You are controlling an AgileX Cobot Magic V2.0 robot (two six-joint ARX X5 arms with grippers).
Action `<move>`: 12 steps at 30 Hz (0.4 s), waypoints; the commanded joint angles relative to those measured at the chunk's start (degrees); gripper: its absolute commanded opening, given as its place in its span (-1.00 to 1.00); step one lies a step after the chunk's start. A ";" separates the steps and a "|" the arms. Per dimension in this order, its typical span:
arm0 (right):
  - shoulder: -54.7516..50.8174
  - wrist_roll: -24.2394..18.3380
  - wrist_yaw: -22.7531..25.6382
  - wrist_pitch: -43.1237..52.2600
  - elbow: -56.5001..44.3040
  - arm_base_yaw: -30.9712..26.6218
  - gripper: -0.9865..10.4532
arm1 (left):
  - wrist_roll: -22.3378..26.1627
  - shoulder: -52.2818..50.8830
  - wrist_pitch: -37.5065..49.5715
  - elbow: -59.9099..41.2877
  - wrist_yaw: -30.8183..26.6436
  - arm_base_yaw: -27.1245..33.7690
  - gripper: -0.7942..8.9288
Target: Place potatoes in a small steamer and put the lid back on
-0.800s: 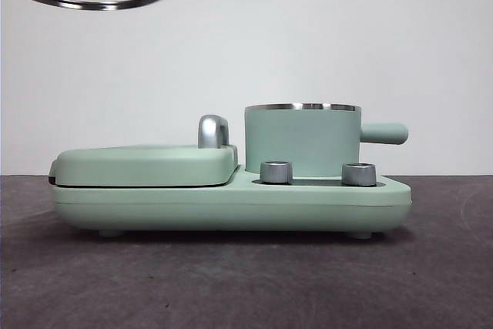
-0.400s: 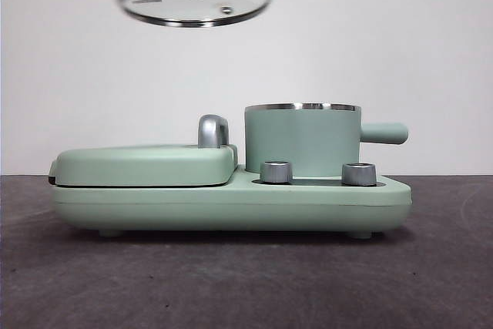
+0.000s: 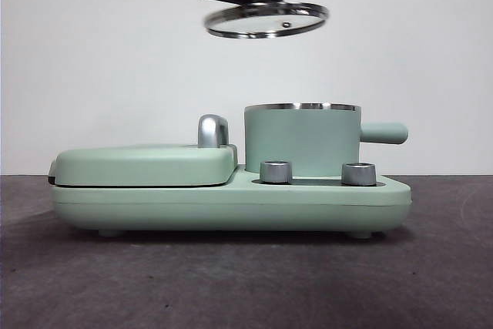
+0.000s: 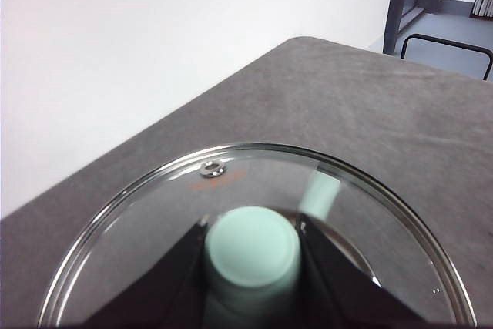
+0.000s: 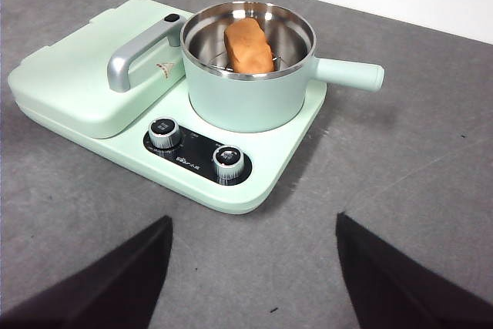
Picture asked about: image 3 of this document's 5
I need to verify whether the glass lid with green knob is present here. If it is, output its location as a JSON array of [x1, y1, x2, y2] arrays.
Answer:
[[203, 1, 330, 40]]

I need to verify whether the mint green steamer pot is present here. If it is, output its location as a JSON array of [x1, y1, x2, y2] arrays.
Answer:
[[244, 102, 409, 176]]

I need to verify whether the silver control knob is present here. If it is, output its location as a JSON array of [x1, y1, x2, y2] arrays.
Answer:
[[341, 162, 377, 186], [260, 160, 294, 184]]

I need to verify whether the mint green griddle cover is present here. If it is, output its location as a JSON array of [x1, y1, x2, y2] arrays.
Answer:
[[49, 143, 240, 188]]

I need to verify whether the mint green breakfast machine base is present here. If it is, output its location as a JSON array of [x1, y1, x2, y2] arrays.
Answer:
[[52, 165, 413, 240]]

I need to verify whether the chrome griddle cover handle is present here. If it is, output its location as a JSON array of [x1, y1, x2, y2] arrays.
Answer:
[[198, 114, 232, 149]]

